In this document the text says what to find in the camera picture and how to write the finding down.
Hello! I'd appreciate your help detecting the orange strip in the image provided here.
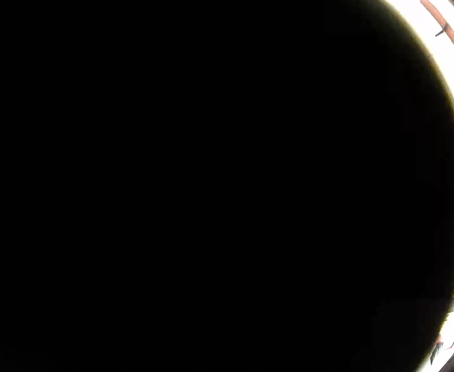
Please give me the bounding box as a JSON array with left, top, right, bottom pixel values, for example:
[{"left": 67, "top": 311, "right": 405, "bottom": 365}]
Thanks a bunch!
[{"left": 420, "top": 0, "right": 454, "bottom": 83}]

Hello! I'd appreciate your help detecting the dark cloth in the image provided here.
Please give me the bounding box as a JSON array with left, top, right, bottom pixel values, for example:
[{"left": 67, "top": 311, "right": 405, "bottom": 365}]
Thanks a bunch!
[{"left": 0, "top": 0, "right": 454, "bottom": 372}]

